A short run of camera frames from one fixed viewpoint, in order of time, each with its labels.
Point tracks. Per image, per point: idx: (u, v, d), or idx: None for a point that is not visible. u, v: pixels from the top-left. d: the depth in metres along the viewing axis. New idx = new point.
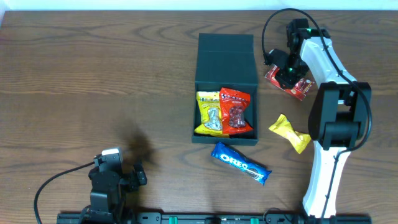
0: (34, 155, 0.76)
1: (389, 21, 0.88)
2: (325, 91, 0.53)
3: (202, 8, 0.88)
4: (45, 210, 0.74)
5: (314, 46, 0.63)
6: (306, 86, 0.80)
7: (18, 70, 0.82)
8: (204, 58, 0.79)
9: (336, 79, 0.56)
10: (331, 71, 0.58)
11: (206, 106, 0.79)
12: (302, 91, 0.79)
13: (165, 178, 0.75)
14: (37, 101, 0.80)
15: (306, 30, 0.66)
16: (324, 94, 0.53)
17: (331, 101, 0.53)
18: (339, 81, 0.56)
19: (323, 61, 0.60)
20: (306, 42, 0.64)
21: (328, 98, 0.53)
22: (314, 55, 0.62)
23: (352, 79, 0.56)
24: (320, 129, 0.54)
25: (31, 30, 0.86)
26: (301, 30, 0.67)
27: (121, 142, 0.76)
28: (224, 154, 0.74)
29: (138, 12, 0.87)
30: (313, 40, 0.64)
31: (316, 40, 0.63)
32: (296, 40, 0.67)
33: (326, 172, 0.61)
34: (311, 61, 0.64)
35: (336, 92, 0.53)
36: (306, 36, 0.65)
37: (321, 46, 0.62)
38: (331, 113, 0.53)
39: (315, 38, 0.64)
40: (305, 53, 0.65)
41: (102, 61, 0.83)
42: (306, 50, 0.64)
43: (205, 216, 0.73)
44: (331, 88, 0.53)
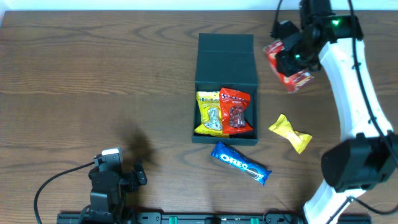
0: (34, 155, 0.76)
1: (389, 21, 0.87)
2: (352, 150, 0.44)
3: (201, 8, 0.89)
4: (45, 210, 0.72)
5: (341, 59, 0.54)
6: (301, 79, 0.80)
7: (21, 71, 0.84)
8: (203, 58, 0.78)
9: (366, 127, 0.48)
10: (362, 112, 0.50)
11: (206, 106, 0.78)
12: (295, 83, 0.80)
13: (164, 178, 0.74)
14: (38, 102, 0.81)
15: (333, 24, 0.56)
16: (351, 154, 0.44)
17: (358, 160, 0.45)
18: (369, 128, 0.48)
19: (352, 90, 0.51)
20: (333, 50, 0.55)
21: (356, 157, 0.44)
22: (341, 74, 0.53)
23: (384, 126, 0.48)
24: (339, 182, 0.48)
25: (34, 32, 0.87)
26: (326, 22, 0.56)
27: (120, 142, 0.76)
28: (224, 154, 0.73)
29: (138, 12, 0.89)
30: (341, 48, 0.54)
31: (344, 50, 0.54)
32: (316, 34, 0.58)
33: (334, 205, 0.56)
34: (334, 75, 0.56)
35: (365, 150, 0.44)
36: (331, 37, 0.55)
37: (351, 60, 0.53)
38: (356, 170, 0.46)
39: (344, 46, 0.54)
40: (329, 60, 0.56)
41: (104, 63, 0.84)
42: (331, 60, 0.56)
43: (205, 216, 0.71)
44: (360, 146, 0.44)
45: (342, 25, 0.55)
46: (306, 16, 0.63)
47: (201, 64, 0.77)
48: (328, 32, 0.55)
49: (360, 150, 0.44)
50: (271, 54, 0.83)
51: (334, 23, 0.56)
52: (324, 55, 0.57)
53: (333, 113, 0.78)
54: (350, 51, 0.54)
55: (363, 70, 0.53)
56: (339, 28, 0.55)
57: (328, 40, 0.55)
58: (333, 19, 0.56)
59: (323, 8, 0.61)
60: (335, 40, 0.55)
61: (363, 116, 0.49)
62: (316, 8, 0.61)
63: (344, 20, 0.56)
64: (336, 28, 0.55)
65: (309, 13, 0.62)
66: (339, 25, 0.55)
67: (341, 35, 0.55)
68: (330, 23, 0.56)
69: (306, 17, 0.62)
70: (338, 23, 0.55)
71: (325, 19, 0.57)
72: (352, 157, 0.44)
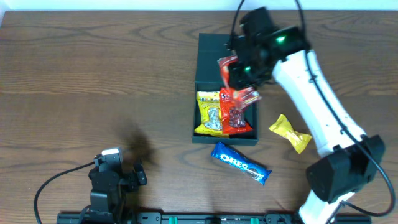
0: (34, 155, 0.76)
1: (390, 21, 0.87)
2: (333, 167, 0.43)
3: (202, 9, 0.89)
4: (45, 210, 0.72)
5: (296, 76, 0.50)
6: (250, 98, 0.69)
7: (20, 71, 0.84)
8: (203, 58, 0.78)
9: (339, 138, 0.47)
10: (331, 124, 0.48)
11: (206, 106, 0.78)
12: (244, 101, 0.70)
13: (164, 178, 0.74)
14: (38, 102, 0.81)
15: (277, 42, 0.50)
16: (333, 171, 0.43)
17: (341, 173, 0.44)
18: (343, 140, 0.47)
19: (316, 106, 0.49)
20: (285, 68, 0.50)
21: (337, 172, 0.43)
22: (301, 90, 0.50)
23: (354, 129, 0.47)
24: (329, 198, 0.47)
25: (34, 32, 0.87)
26: (271, 42, 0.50)
27: (120, 142, 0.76)
28: (224, 154, 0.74)
29: (139, 12, 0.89)
30: (293, 64, 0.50)
31: (297, 66, 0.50)
32: (266, 55, 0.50)
33: (329, 209, 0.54)
34: (293, 93, 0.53)
35: (344, 162, 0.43)
36: (280, 55, 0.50)
37: (306, 74, 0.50)
38: (341, 183, 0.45)
39: (295, 61, 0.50)
40: (283, 78, 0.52)
41: (104, 63, 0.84)
42: (286, 78, 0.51)
43: (205, 216, 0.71)
44: (339, 160, 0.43)
45: (286, 42, 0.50)
46: (247, 37, 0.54)
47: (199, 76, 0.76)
48: (277, 51, 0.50)
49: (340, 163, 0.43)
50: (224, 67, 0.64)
51: (279, 40, 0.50)
52: (276, 74, 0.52)
53: None
54: (303, 63, 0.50)
55: (319, 79, 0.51)
56: (285, 45, 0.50)
57: (278, 58, 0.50)
58: (277, 37, 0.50)
59: (263, 23, 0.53)
60: (285, 58, 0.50)
61: (334, 128, 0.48)
62: (259, 26, 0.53)
63: (288, 34, 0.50)
64: (282, 46, 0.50)
65: (250, 33, 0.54)
66: (285, 41, 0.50)
67: (288, 50, 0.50)
68: (275, 42, 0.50)
69: (248, 38, 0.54)
70: (283, 40, 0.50)
71: (268, 38, 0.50)
72: (334, 173, 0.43)
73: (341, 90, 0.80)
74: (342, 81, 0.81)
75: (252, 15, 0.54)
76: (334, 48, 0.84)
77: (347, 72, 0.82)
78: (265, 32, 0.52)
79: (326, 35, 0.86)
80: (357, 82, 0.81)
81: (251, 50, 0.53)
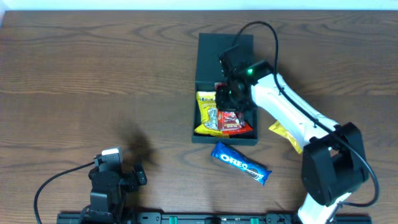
0: (34, 155, 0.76)
1: (390, 21, 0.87)
2: (312, 156, 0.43)
3: (201, 8, 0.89)
4: (45, 210, 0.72)
5: (268, 94, 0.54)
6: (231, 122, 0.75)
7: (20, 71, 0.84)
8: (204, 58, 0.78)
9: (314, 132, 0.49)
10: (305, 122, 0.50)
11: (206, 106, 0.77)
12: (224, 122, 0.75)
13: (164, 178, 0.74)
14: (38, 102, 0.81)
15: (247, 73, 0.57)
16: (313, 160, 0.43)
17: (324, 163, 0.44)
18: (320, 132, 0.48)
19: (289, 112, 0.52)
20: (258, 91, 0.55)
21: (319, 161, 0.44)
22: (275, 104, 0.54)
23: (329, 123, 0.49)
24: (325, 195, 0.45)
25: (34, 32, 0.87)
26: (242, 73, 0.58)
27: (120, 142, 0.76)
28: (224, 154, 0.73)
29: (138, 12, 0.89)
30: (262, 85, 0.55)
31: (266, 86, 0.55)
32: (242, 87, 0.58)
33: (328, 210, 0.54)
34: (271, 108, 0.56)
35: (323, 150, 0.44)
36: (252, 81, 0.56)
37: (274, 89, 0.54)
38: (329, 175, 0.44)
39: (265, 83, 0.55)
40: (260, 98, 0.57)
41: (104, 62, 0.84)
42: (262, 97, 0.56)
43: (205, 216, 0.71)
44: (318, 149, 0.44)
45: (257, 71, 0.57)
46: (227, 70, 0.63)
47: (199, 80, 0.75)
48: (249, 79, 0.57)
49: (319, 152, 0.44)
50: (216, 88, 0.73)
51: (249, 71, 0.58)
52: (254, 97, 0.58)
53: (333, 113, 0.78)
54: (272, 83, 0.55)
55: (288, 91, 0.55)
56: (255, 73, 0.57)
57: (250, 84, 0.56)
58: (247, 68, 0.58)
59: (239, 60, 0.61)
60: (255, 82, 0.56)
61: (308, 125, 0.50)
62: (234, 63, 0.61)
63: (258, 65, 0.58)
64: (253, 75, 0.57)
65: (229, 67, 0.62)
66: (255, 70, 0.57)
67: (260, 77, 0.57)
68: (245, 72, 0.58)
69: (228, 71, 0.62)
70: (253, 70, 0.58)
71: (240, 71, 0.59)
72: (316, 163, 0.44)
73: (341, 90, 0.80)
74: (342, 81, 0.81)
75: (230, 53, 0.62)
76: (334, 48, 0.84)
77: (347, 72, 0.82)
78: (240, 66, 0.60)
79: (326, 34, 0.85)
80: (357, 82, 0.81)
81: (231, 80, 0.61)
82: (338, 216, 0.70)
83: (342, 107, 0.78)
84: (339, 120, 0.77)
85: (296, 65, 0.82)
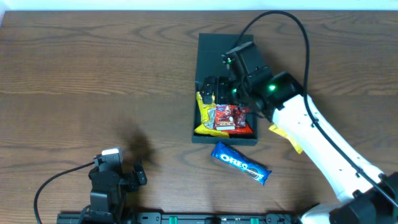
0: (34, 155, 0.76)
1: (390, 21, 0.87)
2: (357, 214, 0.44)
3: (201, 8, 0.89)
4: (45, 210, 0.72)
5: (298, 122, 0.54)
6: (226, 120, 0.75)
7: (20, 71, 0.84)
8: (203, 59, 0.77)
9: (357, 183, 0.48)
10: (344, 168, 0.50)
11: (206, 106, 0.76)
12: (219, 119, 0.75)
13: (165, 178, 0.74)
14: (38, 102, 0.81)
15: (270, 91, 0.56)
16: (357, 219, 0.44)
17: (367, 220, 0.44)
18: (362, 185, 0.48)
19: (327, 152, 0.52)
20: (284, 116, 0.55)
21: (363, 219, 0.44)
22: (309, 137, 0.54)
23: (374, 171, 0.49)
24: None
25: (34, 32, 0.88)
26: (264, 91, 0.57)
27: (120, 142, 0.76)
28: (224, 154, 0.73)
29: (138, 12, 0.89)
30: (291, 110, 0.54)
31: (297, 112, 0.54)
32: (261, 105, 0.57)
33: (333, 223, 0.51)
34: (304, 140, 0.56)
35: (366, 207, 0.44)
36: (273, 102, 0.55)
37: (308, 121, 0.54)
38: None
39: (295, 107, 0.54)
40: (288, 124, 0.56)
41: (104, 63, 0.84)
42: (293, 127, 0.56)
43: (205, 216, 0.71)
44: (362, 206, 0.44)
45: (280, 91, 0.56)
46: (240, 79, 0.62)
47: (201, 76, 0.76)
48: (269, 98, 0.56)
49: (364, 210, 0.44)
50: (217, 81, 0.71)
51: (271, 89, 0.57)
52: (277, 120, 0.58)
53: (333, 113, 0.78)
54: (305, 111, 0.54)
55: (324, 126, 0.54)
56: (278, 93, 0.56)
57: (273, 106, 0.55)
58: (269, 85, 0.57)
59: (254, 65, 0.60)
60: (278, 102, 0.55)
61: (349, 172, 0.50)
62: (249, 66, 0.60)
63: (280, 83, 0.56)
64: (274, 93, 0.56)
65: (241, 72, 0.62)
66: (277, 89, 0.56)
67: (282, 95, 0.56)
68: (268, 91, 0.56)
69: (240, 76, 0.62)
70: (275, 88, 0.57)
71: (261, 88, 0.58)
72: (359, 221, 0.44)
73: (341, 90, 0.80)
74: (342, 81, 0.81)
75: (242, 53, 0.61)
76: (334, 48, 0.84)
77: (347, 72, 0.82)
78: (257, 74, 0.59)
79: (326, 34, 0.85)
80: (357, 82, 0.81)
81: (247, 93, 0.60)
82: None
83: (342, 107, 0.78)
84: (339, 121, 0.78)
85: (296, 65, 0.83)
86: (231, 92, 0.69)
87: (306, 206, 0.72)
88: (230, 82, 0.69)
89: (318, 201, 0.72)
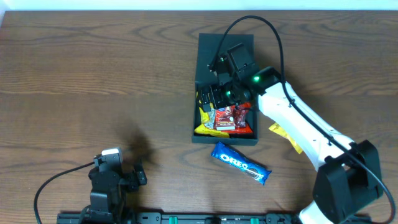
0: (34, 155, 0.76)
1: (390, 21, 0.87)
2: (329, 177, 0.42)
3: (201, 8, 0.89)
4: (45, 210, 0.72)
5: (277, 106, 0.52)
6: (226, 120, 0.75)
7: (20, 71, 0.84)
8: (204, 59, 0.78)
9: (329, 151, 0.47)
10: (318, 139, 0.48)
11: None
12: (220, 119, 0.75)
13: (164, 178, 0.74)
14: (38, 101, 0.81)
15: (254, 80, 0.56)
16: (329, 182, 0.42)
17: (340, 183, 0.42)
18: (334, 151, 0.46)
19: (303, 128, 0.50)
20: (265, 101, 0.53)
21: (336, 182, 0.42)
22: (285, 116, 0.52)
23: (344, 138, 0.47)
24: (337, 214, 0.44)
25: (34, 32, 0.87)
26: (249, 81, 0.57)
27: (120, 142, 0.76)
28: (224, 154, 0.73)
29: (138, 12, 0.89)
30: (271, 95, 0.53)
31: (276, 96, 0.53)
32: (249, 95, 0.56)
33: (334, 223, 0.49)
34: (282, 121, 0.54)
35: (339, 170, 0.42)
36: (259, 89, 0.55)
37: (285, 100, 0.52)
38: (344, 195, 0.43)
39: (273, 93, 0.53)
40: (268, 107, 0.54)
41: (104, 63, 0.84)
42: (270, 109, 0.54)
43: (205, 216, 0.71)
44: (334, 168, 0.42)
45: (263, 81, 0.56)
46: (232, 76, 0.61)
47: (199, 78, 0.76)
48: (255, 89, 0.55)
49: (335, 172, 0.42)
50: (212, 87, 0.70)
51: (255, 79, 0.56)
52: (262, 108, 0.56)
53: (333, 113, 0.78)
54: (282, 92, 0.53)
55: (300, 104, 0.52)
56: (262, 81, 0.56)
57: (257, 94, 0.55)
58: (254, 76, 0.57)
59: (243, 61, 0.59)
60: (262, 90, 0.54)
61: (322, 142, 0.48)
62: (237, 63, 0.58)
63: (265, 74, 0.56)
64: (259, 83, 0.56)
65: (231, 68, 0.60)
66: (262, 78, 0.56)
67: (266, 85, 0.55)
68: (252, 81, 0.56)
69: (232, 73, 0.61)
70: (259, 78, 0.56)
71: (247, 79, 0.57)
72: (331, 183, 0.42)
73: (341, 90, 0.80)
74: (342, 81, 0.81)
75: (232, 51, 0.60)
76: (334, 48, 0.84)
77: (347, 72, 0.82)
78: (245, 69, 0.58)
79: (326, 34, 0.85)
80: (357, 82, 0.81)
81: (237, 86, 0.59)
82: None
83: (342, 107, 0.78)
84: (339, 121, 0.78)
85: (296, 65, 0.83)
86: (226, 94, 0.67)
87: (306, 206, 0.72)
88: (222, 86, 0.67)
89: None
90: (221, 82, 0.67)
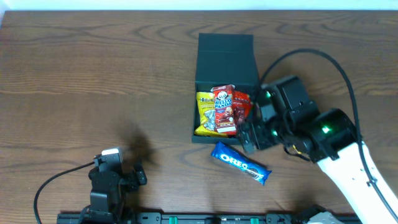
0: (34, 155, 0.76)
1: (389, 21, 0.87)
2: None
3: (201, 8, 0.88)
4: (45, 210, 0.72)
5: (352, 176, 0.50)
6: (226, 121, 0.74)
7: (20, 71, 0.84)
8: (204, 59, 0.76)
9: None
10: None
11: (206, 107, 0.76)
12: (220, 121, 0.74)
13: (165, 178, 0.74)
14: (38, 101, 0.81)
15: (323, 132, 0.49)
16: None
17: None
18: None
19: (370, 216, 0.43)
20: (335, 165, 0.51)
21: None
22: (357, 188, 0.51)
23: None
24: None
25: (34, 32, 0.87)
26: (316, 130, 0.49)
27: (120, 142, 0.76)
28: (224, 154, 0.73)
29: (138, 12, 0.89)
30: (343, 160, 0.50)
31: (352, 167, 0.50)
32: (310, 145, 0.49)
33: None
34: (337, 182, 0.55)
35: None
36: (324, 142, 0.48)
37: (363, 174, 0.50)
38: None
39: (349, 158, 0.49)
40: (334, 173, 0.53)
41: (103, 63, 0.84)
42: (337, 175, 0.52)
43: (205, 216, 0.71)
44: None
45: (336, 131, 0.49)
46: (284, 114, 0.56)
47: (199, 79, 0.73)
48: (323, 142, 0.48)
49: None
50: (221, 90, 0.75)
51: (325, 130, 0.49)
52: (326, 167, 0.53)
53: None
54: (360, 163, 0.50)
55: (380, 182, 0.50)
56: (331, 134, 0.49)
57: (325, 151, 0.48)
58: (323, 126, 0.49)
59: (298, 100, 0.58)
60: (328, 144, 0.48)
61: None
62: (292, 102, 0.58)
63: (333, 120, 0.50)
64: (329, 135, 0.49)
65: (283, 106, 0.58)
66: (331, 130, 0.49)
67: (336, 137, 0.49)
68: (321, 132, 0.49)
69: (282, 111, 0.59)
70: (329, 129, 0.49)
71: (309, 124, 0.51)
72: None
73: (341, 90, 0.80)
74: (342, 80, 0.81)
75: (284, 87, 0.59)
76: (334, 48, 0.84)
77: (347, 72, 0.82)
78: (300, 109, 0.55)
79: (326, 34, 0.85)
80: (357, 82, 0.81)
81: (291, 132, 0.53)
82: (339, 216, 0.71)
83: (342, 107, 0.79)
84: None
85: (297, 65, 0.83)
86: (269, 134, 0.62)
87: (306, 206, 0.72)
88: (267, 121, 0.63)
89: (317, 201, 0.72)
90: (265, 117, 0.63)
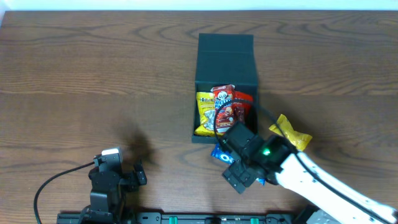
0: (34, 155, 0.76)
1: (389, 21, 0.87)
2: None
3: (201, 8, 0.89)
4: (45, 210, 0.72)
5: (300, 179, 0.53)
6: (226, 121, 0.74)
7: (20, 71, 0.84)
8: (204, 59, 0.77)
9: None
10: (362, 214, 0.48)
11: (206, 106, 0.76)
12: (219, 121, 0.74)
13: (164, 178, 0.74)
14: (38, 101, 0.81)
15: (265, 155, 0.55)
16: None
17: None
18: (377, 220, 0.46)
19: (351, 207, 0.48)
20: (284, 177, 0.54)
21: None
22: (310, 191, 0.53)
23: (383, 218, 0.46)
24: None
25: (34, 32, 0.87)
26: (260, 158, 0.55)
27: (120, 142, 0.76)
28: (224, 154, 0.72)
29: (138, 12, 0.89)
30: (289, 173, 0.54)
31: (296, 170, 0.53)
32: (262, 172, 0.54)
33: None
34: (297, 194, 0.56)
35: None
36: (270, 165, 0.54)
37: (307, 174, 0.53)
38: None
39: (293, 167, 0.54)
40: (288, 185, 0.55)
41: (103, 63, 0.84)
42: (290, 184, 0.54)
43: (205, 216, 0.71)
44: None
45: (275, 152, 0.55)
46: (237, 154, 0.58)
47: (198, 78, 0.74)
48: (268, 164, 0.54)
49: None
50: (220, 90, 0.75)
51: (267, 154, 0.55)
52: (281, 183, 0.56)
53: (333, 113, 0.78)
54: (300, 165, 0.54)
55: (322, 175, 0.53)
56: (272, 154, 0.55)
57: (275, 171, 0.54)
58: (263, 150, 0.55)
59: (244, 139, 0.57)
60: (275, 165, 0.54)
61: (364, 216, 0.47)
62: (240, 142, 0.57)
63: (270, 142, 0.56)
64: (272, 157, 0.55)
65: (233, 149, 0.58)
66: (272, 151, 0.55)
67: (278, 155, 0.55)
68: (263, 157, 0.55)
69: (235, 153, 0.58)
70: (269, 150, 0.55)
71: (255, 155, 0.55)
72: None
73: (341, 90, 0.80)
74: (342, 81, 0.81)
75: (227, 133, 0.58)
76: (334, 48, 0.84)
77: (347, 72, 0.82)
78: (250, 144, 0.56)
79: (326, 34, 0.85)
80: (357, 82, 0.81)
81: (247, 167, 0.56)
82: None
83: (341, 107, 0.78)
84: (339, 121, 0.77)
85: (297, 65, 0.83)
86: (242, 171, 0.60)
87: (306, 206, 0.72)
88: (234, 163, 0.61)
89: None
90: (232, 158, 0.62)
